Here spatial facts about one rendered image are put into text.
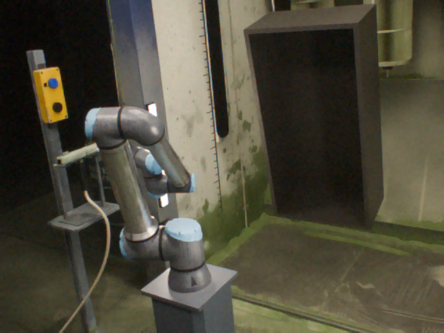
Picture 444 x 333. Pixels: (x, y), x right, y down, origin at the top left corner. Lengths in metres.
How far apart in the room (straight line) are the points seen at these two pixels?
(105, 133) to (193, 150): 1.49
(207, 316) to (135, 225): 0.48
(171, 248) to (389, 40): 2.27
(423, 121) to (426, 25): 0.69
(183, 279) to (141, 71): 1.21
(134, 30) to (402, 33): 1.87
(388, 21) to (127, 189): 2.36
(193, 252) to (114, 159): 0.53
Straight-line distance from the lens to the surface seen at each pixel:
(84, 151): 2.53
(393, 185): 3.81
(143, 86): 2.78
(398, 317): 3.00
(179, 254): 2.05
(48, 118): 2.53
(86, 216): 2.60
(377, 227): 3.80
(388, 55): 3.67
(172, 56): 2.98
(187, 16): 3.12
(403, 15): 3.67
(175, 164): 1.98
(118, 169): 1.83
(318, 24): 2.49
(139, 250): 2.08
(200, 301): 2.05
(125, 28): 2.77
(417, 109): 3.95
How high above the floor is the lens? 1.77
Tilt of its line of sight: 17 degrees down
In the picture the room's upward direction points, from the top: 5 degrees counter-clockwise
